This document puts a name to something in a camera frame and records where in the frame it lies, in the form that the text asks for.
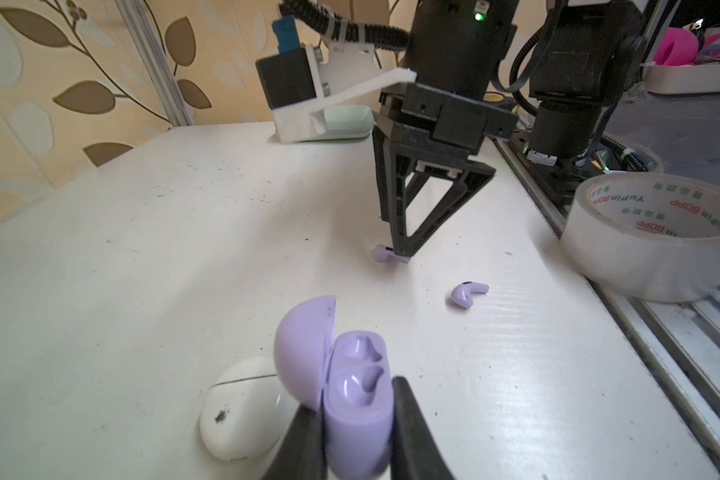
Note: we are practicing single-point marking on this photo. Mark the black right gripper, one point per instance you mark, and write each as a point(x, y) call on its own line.
point(431, 134)

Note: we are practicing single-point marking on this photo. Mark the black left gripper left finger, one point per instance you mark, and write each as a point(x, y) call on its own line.
point(301, 454)

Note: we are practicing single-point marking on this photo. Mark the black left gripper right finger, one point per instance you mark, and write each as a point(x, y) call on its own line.
point(414, 453)

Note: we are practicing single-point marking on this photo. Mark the purple earbud charging case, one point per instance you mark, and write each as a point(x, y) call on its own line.
point(347, 378)

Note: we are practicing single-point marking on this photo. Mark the purple earbud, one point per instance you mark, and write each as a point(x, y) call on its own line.
point(462, 294)
point(383, 254)

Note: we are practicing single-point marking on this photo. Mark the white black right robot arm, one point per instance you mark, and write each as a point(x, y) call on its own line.
point(432, 80)

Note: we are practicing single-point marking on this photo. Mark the white round earbud case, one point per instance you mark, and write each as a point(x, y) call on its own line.
point(246, 411)

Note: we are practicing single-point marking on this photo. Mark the clear tape roll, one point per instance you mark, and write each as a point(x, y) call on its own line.
point(652, 236)

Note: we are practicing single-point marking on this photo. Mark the pink cup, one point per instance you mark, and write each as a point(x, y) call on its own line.
point(679, 47)

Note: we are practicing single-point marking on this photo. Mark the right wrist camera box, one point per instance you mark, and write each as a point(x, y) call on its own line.
point(300, 84)

